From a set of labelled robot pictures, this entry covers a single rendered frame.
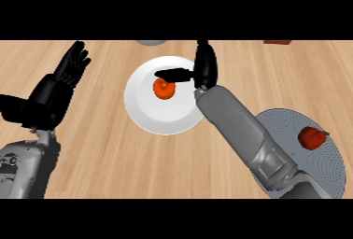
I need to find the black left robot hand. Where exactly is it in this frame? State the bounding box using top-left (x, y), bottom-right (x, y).
top-left (0, 40), bottom-right (93, 132)

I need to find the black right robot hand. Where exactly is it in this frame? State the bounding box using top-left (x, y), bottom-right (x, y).
top-left (154, 39), bottom-right (219, 91)

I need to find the orange squash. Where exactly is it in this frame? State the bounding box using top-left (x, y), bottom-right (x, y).
top-left (152, 77), bottom-right (177, 101)

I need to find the white round plate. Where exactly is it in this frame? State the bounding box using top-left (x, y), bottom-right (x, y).
top-left (123, 55), bottom-right (207, 136)

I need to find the grey round placemat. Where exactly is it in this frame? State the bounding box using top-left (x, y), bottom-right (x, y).
top-left (256, 107), bottom-right (346, 200)

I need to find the grey round object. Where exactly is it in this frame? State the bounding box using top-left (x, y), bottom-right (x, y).
top-left (135, 39), bottom-right (169, 47)

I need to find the reddish brown object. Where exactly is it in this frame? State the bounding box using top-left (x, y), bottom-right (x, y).
top-left (262, 39), bottom-right (293, 46)

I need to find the red bell pepper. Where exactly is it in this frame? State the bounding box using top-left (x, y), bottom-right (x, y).
top-left (297, 126), bottom-right (331, 151)

